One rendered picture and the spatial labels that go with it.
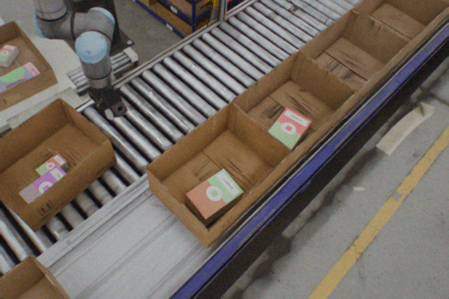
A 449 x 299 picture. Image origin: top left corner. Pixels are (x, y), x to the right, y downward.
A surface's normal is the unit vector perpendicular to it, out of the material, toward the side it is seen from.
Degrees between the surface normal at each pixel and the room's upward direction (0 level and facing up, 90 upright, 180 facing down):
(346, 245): 0
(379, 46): 89
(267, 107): 0
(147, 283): 0
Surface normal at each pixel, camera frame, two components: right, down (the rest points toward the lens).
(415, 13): -0.70, 0.55
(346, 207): 0.07, -0.56
